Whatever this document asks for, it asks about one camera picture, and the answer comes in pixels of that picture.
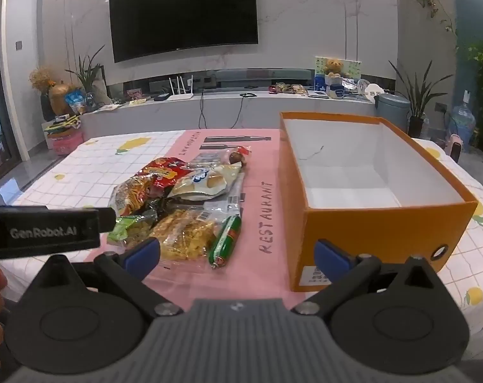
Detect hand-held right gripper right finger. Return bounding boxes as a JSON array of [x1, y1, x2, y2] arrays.
[[291, 238, 445, 317]]

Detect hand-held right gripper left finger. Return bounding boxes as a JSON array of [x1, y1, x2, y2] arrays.
[[38, 238, 184, 320]]

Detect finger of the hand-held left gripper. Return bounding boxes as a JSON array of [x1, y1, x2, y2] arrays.
[[98, 207, 117, 233]]

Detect green snack packet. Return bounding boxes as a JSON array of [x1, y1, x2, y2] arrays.
[[106, 213, 158, 248]]

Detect yellow striped snack packet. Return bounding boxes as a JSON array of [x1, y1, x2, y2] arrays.
[[108, 173, 162, 218]]

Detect yellow crisps packet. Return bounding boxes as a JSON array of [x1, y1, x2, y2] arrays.
[[146, 207, 220, 272]]

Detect orange cardboard box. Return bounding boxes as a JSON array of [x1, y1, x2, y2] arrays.
[[279, 112, 478, 293]]

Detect red snack packet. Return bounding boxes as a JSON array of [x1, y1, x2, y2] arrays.
[[136, 156, 190, 198]]

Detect green sausage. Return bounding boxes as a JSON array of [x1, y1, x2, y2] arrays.
[[208, 214, 242, 270]]

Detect white bread packet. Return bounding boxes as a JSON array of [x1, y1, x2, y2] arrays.
[[167, 163, 242, 202]]

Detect clear packet with green label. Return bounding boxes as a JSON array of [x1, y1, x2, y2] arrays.
[[204, 197, 245, 224]]

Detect brown snack packet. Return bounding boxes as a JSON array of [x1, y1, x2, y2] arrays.
[[226, 146, 252, 166]]

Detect pile of snacks on console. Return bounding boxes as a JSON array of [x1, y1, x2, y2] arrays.
[[269, 83, 308, 95]]

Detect pink bucket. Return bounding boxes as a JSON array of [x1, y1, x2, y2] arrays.
[[46, 128, 85, 156]]

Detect grey television console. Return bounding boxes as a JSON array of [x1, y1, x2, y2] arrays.
[[80, 92, 378, 140]]

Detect pink printed mat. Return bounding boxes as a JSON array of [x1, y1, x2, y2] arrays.
[[82, 128, 318, 312]]

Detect gold vase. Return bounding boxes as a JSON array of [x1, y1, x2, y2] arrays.
[[48, 84, 72, 116]]

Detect white router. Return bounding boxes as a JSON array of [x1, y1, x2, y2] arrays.
[[167, 75, 194, 100]]

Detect potted grass plant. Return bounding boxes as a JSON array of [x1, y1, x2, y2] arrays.
[[64, 46, 107, 104]]

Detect yellow dried flowers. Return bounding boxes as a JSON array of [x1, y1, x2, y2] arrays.
[[29, 68, 56, 92]]

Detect grey trash bin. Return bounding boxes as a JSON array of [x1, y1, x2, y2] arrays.
[[374, 93, 411, 132]]

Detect pink heater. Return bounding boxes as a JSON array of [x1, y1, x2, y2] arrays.
[[445, 135, 463, 164]]

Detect potted long-leaf plant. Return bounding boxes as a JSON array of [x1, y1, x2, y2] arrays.
[[389, 60, 453, 138]]

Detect blue water jug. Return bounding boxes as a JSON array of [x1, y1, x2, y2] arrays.
[[449, 92, 477, 152]]

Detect green picture board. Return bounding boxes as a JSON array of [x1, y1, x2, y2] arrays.
[[314, 56, 362, 78]]

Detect black cable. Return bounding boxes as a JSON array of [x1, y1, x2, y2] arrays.
[[197, 90, 210, 130]]

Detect black wall television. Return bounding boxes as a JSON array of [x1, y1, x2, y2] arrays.
[[108, 0, 259, 63]]

